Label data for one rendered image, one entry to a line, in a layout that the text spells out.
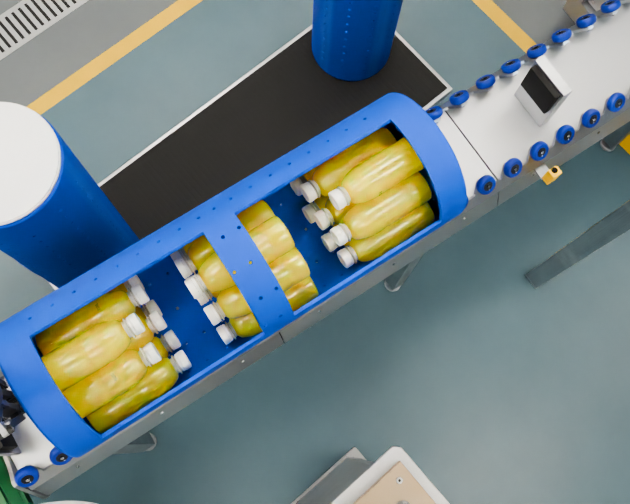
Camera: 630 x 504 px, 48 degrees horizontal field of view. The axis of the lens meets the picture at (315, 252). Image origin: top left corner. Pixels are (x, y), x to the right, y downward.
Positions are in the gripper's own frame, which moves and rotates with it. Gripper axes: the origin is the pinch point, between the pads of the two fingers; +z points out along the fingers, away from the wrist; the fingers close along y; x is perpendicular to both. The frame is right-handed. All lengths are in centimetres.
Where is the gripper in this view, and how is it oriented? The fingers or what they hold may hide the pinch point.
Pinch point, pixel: (18, 405)
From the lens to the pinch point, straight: 135.8
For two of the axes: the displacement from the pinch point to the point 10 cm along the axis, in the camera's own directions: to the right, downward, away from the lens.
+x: 8.4, -5.2, 1.7
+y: 5.5, 8.1, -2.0
